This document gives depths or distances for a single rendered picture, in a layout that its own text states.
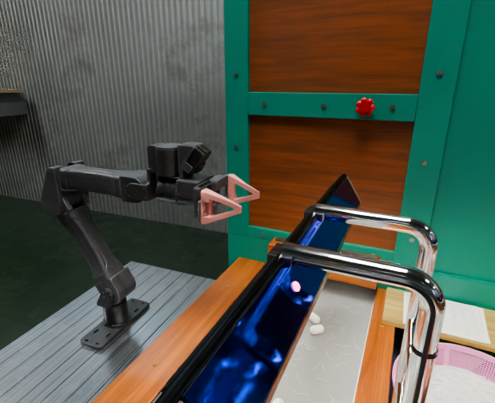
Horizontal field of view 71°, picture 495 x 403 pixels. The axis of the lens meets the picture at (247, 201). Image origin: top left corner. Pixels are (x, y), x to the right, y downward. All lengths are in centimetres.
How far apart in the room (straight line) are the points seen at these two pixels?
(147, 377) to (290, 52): 80
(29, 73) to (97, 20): 103
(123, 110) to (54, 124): 90
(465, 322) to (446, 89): 52
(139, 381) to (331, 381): 37
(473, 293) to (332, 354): 40
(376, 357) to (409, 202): 37
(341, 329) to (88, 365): 60
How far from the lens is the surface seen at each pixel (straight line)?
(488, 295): 105
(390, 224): 52
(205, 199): 65
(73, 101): 387
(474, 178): 95
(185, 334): 84
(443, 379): 89
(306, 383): 78
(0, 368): 106
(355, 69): 92
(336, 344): 87
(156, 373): 77
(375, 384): 77
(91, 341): 102
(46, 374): 99
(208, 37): 297
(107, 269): 96
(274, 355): 34
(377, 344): 86
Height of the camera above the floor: 130
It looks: 19 degrees down
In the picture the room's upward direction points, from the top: straight up
